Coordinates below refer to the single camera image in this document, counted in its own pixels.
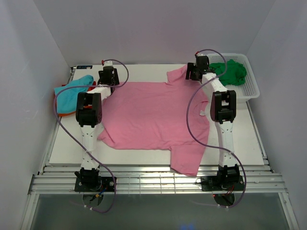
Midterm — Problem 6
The pink t shirt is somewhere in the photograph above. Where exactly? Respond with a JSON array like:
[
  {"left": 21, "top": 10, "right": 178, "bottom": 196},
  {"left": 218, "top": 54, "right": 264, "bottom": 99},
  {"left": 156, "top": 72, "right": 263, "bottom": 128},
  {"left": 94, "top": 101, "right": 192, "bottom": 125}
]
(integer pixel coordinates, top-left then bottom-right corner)
[{"left": 98, "top": 67, "right": 210, "bottom": 176}]

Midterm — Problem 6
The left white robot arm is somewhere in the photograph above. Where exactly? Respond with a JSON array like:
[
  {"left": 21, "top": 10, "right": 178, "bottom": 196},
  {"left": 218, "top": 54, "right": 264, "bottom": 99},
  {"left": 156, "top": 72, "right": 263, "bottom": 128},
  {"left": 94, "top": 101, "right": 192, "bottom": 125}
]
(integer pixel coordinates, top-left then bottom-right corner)
[{"left": 75, "top": 61, "right": 119, "bottom": 192}]

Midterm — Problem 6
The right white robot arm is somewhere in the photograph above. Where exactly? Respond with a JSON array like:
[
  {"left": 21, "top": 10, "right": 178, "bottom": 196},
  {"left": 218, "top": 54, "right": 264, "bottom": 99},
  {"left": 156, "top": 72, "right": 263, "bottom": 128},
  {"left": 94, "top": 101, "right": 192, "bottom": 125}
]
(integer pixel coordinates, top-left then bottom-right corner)
[{"left": 186, "top": 53, "right": 240, "bottom": 190}]

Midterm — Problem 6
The dark label sticker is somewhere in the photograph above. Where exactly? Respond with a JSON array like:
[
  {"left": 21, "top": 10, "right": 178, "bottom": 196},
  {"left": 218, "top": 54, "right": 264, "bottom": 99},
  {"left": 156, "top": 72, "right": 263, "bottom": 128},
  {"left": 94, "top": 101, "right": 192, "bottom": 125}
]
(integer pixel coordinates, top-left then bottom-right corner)
[{"left": 76, "top": 65, "right": 93, "bottom": 69}]

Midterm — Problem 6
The green t shirt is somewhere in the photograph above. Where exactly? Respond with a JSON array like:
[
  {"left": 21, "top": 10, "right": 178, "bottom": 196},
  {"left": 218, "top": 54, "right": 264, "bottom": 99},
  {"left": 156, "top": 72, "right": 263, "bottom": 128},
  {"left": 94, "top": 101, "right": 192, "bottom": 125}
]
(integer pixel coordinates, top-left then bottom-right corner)
[{"left": 209, "top": 59, "right": 247, "bottom": 86}]

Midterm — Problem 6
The cyan folded t shirt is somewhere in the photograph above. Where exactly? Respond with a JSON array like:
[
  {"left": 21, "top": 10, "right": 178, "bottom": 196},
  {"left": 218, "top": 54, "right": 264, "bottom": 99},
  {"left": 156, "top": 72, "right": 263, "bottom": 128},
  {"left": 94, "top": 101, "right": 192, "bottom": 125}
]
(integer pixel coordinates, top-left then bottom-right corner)
[{"left": 54, "top": 74, "right": 94, "bottom": 114}]

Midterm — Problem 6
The white plastic basket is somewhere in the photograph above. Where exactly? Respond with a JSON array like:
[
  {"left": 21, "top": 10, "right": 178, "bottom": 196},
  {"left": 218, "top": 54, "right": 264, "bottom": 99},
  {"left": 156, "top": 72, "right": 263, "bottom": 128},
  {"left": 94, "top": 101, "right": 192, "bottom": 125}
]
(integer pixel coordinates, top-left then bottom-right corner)
[{"left": 207, "top": 53, "right": 260, "bottom": 103}]

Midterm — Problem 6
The orange folded t shirt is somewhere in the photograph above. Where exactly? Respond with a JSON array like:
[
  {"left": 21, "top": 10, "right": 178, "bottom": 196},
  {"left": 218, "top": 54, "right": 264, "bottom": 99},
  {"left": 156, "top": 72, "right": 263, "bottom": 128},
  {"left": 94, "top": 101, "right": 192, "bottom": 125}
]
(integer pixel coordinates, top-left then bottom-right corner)
[{"left": 56, "top": 86, "right": 96, "bottom": 117}]

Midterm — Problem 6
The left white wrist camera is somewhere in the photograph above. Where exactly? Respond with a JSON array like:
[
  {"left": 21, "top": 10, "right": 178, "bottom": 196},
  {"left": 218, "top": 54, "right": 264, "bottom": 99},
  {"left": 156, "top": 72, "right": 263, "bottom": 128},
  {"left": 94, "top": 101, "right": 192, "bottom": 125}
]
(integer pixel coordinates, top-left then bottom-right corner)
[{"left": 101, "top": 60, "right": 113, "bottom": 67}]

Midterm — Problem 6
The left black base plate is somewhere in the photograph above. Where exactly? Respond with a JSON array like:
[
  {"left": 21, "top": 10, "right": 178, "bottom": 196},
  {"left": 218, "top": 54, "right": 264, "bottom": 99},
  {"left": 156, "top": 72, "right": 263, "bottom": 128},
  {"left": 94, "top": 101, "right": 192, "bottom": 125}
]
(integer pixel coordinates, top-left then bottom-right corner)
[{"left": 74, "top": 176, "right": 115, "bottom": 193}]

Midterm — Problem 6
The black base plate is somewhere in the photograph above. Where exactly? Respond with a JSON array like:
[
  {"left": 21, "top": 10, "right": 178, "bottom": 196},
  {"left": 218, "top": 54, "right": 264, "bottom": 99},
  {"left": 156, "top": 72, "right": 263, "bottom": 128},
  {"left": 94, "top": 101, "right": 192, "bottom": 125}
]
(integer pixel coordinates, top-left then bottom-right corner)
[
  {"left": 200, "top": 176, "right": 245, "bottom": 191},
  {"left": 74, "top": 176, "right": 115, "bottom": 193}
]

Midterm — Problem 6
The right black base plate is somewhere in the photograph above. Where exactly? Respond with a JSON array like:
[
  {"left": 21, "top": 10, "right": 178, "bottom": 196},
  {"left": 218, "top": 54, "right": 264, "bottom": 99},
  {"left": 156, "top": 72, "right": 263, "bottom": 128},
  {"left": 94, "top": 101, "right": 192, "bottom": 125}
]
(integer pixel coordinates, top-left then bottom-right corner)
[{"left": 200, "top": 176, "right": 245, "bottom": 191}]

